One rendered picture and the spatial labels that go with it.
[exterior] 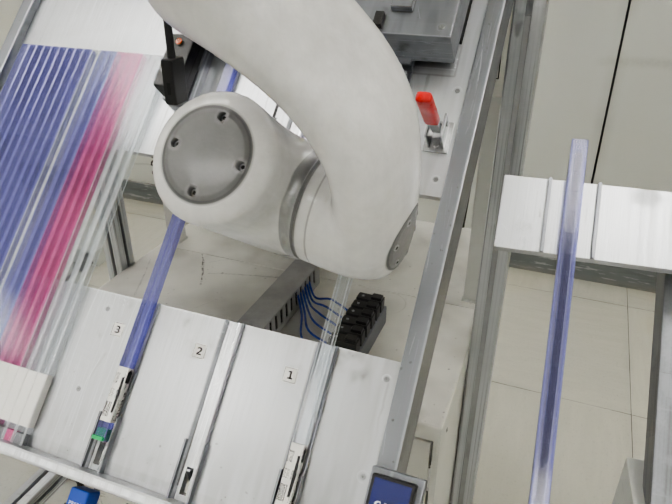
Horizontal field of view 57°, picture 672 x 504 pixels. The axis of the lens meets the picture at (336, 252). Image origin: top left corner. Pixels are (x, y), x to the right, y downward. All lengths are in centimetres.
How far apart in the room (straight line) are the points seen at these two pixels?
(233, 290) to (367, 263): 83
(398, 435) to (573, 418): 135
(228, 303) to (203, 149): 80
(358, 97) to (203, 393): 44
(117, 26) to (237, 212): 64
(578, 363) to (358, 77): 187
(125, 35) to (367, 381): 59
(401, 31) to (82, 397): 54
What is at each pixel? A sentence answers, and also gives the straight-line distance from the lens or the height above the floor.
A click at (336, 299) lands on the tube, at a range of 65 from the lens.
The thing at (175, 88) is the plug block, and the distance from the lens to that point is 66.
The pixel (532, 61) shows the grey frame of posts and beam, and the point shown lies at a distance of 86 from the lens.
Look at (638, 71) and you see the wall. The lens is 234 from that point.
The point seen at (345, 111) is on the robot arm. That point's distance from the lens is 32.
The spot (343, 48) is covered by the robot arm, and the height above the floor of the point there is 119.
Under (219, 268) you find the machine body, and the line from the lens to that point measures 128.
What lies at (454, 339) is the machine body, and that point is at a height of 62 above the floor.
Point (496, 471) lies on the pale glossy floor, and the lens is 173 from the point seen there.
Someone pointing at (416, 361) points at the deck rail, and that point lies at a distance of 62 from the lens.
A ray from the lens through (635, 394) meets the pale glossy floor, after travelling 208.
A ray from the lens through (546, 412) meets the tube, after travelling 52.
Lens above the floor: 124
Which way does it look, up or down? 28 degrees down
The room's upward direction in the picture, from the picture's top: straight up
